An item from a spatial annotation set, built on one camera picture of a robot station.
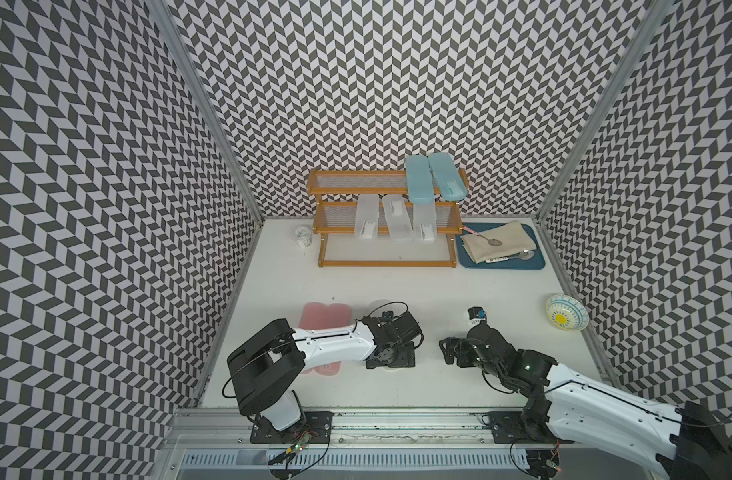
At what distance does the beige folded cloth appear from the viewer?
106cm

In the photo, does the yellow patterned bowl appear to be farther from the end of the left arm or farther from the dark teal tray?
the end of the left arm

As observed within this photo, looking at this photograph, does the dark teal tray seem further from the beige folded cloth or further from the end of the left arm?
the end of the left arm

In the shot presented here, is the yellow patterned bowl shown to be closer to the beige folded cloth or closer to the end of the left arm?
the beige folded cloth

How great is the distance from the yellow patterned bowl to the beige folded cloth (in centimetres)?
21

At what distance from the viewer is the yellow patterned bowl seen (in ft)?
2.97
